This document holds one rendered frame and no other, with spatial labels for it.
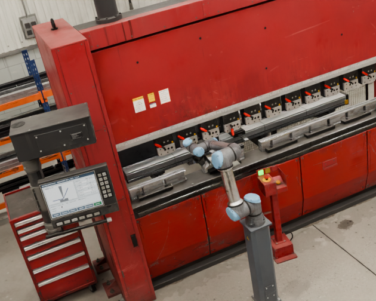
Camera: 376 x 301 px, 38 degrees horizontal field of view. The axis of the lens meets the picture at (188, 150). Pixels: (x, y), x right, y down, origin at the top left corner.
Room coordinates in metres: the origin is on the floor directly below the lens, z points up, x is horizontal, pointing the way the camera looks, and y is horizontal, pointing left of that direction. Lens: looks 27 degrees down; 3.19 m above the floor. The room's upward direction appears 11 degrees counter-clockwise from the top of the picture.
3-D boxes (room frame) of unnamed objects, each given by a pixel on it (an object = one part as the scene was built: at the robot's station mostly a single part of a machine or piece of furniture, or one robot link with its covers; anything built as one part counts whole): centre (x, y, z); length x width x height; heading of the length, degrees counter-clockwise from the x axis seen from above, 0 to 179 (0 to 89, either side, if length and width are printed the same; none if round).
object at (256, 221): (3.33, -0.39, 0.82); 0.15 x 0.15 x 0.10
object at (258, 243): (3.33, -0.39, 0.39); 0.18 x 0.18 x 0.77; 19
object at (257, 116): (4.19, -0.58, 1.26); 0.15 x 0.09 x 0.17; 108
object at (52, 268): (3.94, 1.31, 0.50); 0.50 x 0.50 x 1.00; 18
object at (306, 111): (4.49, -0.51, 0.93); 2.30 x 0.14 x 0.10; 108
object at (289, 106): (4.31, -0.96, 1.26); 0.15 x 0.09 x 0.17; 108
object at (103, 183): (3.13, 0.76, 1.42); 0.45 x 0.12 x 0.36; 98
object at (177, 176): (3.91, 0.30, 0.92); 0.50 x 0.06 x 0.10; 108
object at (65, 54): (3.94, 0.76, 1.15); 0.85 x 0.25 x 2.30; 18
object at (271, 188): (3.89, -0.64, 0.75); 0.20 x 0.16 x 0.18; 101
